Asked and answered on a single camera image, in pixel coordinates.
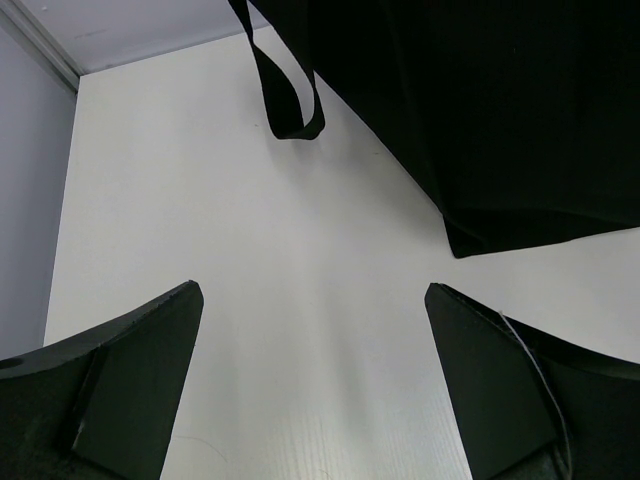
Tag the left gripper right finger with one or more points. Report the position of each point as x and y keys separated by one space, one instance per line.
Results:
x=529 y=405

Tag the left aluminium frame post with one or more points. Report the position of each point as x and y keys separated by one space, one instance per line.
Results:
x=40 y=45

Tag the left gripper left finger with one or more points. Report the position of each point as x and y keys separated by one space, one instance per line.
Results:
x=101 y=404

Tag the black canvas tote bag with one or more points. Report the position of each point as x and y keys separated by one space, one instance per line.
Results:
x=518 y=119

